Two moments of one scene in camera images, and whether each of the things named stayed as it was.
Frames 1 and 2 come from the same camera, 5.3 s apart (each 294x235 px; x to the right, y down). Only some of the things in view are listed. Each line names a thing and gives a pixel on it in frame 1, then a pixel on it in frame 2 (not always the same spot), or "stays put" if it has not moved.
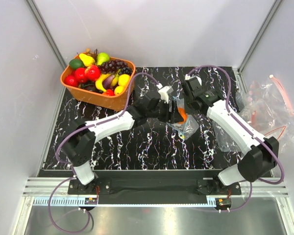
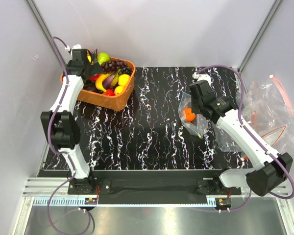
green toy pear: (102, 58) stays put
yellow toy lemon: (123, 80) stays put
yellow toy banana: (99, 82) stays put
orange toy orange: (182, 110) -> (190, 116)
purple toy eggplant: (106, 83) stays put
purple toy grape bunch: (110, 67) stays put
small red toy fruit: (109, 92) stays put
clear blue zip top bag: (187, 127) -> (199, 125)
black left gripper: (174, 116) -> (95, 68)
